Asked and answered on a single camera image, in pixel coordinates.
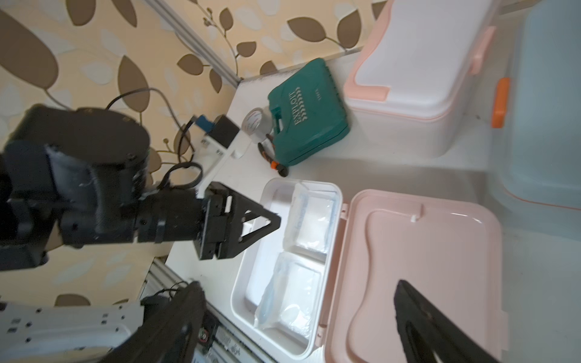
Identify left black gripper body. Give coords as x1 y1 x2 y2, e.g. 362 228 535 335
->
136 182 236 260

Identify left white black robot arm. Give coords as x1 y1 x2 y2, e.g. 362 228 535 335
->
1 105 281 362

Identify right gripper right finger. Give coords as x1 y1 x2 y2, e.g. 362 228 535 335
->
393 280 497 363

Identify orange black pliers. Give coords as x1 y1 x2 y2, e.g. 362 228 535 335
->
257 142 289 178

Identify blue box orange trim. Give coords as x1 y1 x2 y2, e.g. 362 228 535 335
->
487 1 580 240

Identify pink first aid box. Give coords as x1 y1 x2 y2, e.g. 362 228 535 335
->
323 190 508 362

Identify grey duct tape roll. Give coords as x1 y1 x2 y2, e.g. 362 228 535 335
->
241 107 273 144

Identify green plastic tool case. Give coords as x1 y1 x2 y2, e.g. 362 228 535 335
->
267 58 350 166

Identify white box pink trim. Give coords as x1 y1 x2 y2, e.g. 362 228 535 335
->
343 0 500 158

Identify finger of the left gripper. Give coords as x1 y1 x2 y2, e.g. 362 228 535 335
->
217 183 281 259

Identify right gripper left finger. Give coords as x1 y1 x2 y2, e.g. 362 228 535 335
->
101 281 207 363

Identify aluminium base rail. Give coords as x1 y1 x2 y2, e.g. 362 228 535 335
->
139 257 275 362

